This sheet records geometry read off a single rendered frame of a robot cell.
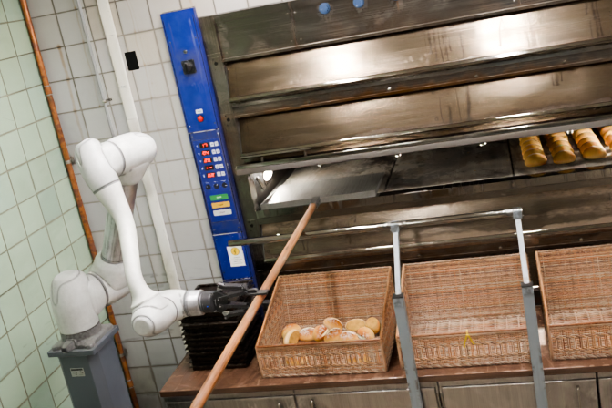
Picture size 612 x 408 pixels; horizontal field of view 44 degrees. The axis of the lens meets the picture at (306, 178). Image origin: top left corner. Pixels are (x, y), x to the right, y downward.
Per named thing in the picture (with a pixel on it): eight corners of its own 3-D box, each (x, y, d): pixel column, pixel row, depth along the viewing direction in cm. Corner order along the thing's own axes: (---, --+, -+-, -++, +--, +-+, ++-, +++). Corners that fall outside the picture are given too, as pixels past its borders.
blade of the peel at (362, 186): (375, 196, 344) (374, 190, 344) (261, 209, 358) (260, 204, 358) (384, 172, 378) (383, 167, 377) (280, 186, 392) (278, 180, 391)
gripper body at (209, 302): (205, 286, 266) (229, 284, 263) (209, 308, 268) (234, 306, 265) (197, 295, 259) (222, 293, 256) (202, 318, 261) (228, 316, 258)
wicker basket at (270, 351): (288, 326, 371) (277, 274, 364) (402, 319, 356) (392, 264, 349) (260, 380, 326) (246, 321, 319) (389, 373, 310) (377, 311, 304)
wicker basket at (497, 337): (410, 317, 356) (401, 262, 349) (535, 308, 341) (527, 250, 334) (399, 372, 310) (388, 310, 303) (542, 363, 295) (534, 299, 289)
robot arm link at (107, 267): (77, 296, 309) (117, 274, 326) (106, 317, 303) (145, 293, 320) (95, 133, 271) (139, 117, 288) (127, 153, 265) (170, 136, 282)
